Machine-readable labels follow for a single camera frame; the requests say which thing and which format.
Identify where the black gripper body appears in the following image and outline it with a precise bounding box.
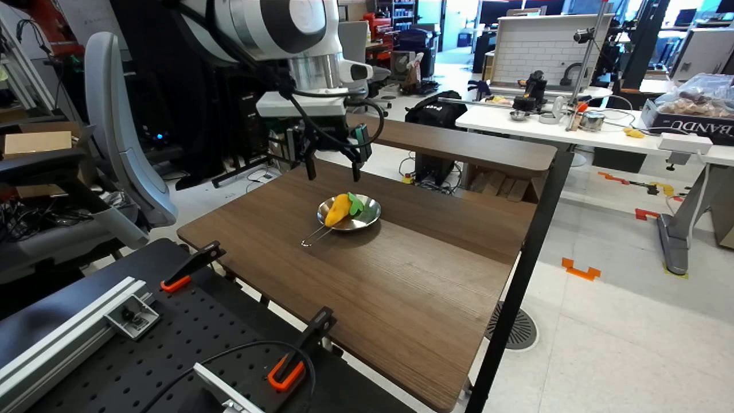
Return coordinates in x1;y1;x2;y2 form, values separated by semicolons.
266;118;363;164

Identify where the yellow carrot plushie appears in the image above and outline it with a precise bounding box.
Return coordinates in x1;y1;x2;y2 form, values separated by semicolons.
322;190;370;229

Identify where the silver metal frying pan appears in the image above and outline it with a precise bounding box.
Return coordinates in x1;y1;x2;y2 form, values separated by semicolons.
299;190;383;252

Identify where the black bag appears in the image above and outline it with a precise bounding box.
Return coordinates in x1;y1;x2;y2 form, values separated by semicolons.
405;90;470;186

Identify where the brown raised wooden desk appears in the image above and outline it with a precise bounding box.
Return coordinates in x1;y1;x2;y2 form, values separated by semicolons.
347;112;560;174

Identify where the white desk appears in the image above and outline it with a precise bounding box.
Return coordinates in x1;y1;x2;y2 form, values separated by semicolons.
455;100;734;279

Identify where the black device on desk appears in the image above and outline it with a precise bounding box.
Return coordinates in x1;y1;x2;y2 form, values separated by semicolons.
510;70;548;116

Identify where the grey office chair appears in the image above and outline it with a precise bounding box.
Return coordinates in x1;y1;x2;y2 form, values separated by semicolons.
81;31;179;249

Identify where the black perforated breadboard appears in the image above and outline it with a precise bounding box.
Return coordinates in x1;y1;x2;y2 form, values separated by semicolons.
0;236;419;413

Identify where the white pegboard panel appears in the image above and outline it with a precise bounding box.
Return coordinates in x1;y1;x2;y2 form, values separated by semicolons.
488;11;616;88

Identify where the black metal table leg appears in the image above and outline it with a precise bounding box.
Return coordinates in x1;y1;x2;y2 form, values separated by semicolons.
465;145;577;413

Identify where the round metal floor drain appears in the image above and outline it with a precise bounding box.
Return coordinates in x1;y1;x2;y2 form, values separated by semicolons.
488;307;540;353

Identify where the light wooden board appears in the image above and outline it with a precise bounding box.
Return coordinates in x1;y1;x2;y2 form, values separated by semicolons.
2;129;76;158

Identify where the black printed box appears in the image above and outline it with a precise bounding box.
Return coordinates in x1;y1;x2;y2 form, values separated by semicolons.
641;100;734;147

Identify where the clear plastic bag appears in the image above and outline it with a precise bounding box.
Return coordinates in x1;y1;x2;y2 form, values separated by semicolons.
657;71;734;121

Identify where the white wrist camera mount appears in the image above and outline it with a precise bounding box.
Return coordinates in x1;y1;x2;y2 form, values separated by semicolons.
254;90;352;121

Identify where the black clamp orange handle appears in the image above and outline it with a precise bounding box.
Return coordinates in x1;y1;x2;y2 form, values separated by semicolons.
158;240;227;296
263;306;337;394

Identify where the black breadboard cable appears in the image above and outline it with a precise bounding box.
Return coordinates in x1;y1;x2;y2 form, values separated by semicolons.
145;340;320;413

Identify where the small metal bracket plate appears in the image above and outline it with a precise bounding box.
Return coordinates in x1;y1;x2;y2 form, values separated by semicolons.
105;295;163;342

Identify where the silver aluminium extrusion rail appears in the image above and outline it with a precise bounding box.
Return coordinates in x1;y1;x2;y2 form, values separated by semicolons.
190;360;266;413
0;273;149;413

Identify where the camera stand on desk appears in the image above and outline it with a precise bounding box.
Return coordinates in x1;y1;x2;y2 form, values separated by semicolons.
570;8;616;133

